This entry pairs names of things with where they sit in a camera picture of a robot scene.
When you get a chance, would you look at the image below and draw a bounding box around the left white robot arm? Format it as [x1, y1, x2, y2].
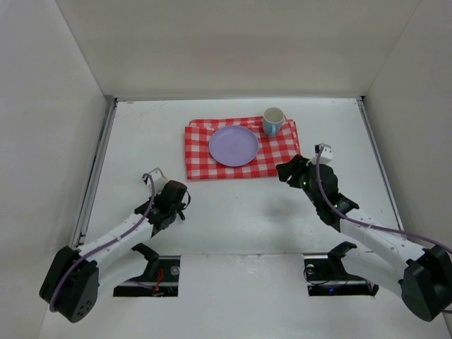
[39, 174, 191, 323]

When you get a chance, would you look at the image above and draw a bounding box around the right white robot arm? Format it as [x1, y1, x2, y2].
[276, 154, 451, 322]

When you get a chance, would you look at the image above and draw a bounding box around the purple plastic plate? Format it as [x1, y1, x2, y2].
[208, 126, 259, 167]

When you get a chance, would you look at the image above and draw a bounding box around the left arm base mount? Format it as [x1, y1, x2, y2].
[113, 244, 181, 297]

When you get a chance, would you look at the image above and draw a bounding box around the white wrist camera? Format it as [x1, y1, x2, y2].
[142, 167, 169, 194]
[314, 143, 333, 165]

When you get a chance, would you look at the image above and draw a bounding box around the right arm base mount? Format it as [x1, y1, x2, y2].
[303, 242, 379, 297]

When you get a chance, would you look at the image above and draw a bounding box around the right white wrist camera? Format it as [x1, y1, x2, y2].
[314, 143, 333, 165]

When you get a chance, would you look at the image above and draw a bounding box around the light blue mug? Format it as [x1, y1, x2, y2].
[262, 107, 285, 137]

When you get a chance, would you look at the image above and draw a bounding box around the red white checkered cloth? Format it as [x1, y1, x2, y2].
[184, 117, 300, 180]

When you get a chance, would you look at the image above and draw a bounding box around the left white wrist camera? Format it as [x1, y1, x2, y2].
[142, 167, 169, 194]

